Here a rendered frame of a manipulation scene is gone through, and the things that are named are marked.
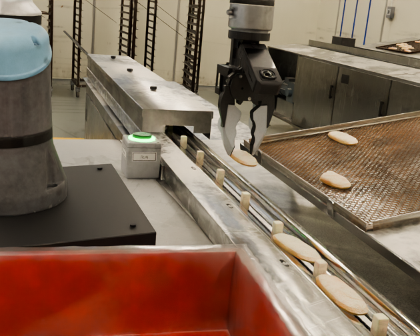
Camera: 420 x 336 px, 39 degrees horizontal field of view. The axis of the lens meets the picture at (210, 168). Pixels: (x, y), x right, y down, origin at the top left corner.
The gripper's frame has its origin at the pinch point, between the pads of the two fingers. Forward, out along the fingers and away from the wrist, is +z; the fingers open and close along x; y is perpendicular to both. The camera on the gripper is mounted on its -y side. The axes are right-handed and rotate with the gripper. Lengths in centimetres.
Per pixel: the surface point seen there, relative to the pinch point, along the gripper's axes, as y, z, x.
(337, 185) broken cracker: -9.8, 3.7, -13.9
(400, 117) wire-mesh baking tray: 23, -2, -48
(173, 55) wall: 697, 50, -173
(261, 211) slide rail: -7.6, 8.8, -1.3
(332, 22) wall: 651, -10, -381
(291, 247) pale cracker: -24.3, 8.0, 1.2
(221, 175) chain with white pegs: 9.6, 7.6, 0.0
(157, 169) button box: 20.6, 9.5, 10.0
